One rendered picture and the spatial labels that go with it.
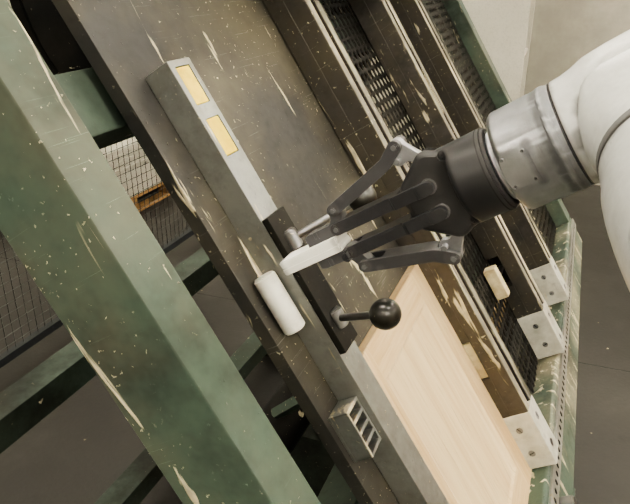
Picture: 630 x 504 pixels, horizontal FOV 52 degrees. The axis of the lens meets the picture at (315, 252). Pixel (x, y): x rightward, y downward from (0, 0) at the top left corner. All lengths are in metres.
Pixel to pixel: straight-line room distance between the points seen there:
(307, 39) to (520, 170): 0.72
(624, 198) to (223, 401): 0.40
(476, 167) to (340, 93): 0.66
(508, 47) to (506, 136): 4.31
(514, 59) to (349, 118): 3.71
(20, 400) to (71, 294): 1.23
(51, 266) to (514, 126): 0.43
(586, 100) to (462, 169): 0.11
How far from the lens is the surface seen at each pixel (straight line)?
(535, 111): 0.54
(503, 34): 4.83
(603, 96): 0.50
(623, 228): 0.42
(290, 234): 0.82
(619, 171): 0.44
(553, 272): 2.01
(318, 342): 0.85
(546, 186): 0.54
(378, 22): 1.60
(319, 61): 1.19
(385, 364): 0.99
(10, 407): 1.86
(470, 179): 0.55
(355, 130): 1.19
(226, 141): 0.83
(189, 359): 0.62
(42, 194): 0.63
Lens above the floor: 1.81
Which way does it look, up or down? 24 degrees down
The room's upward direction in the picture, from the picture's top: straight up
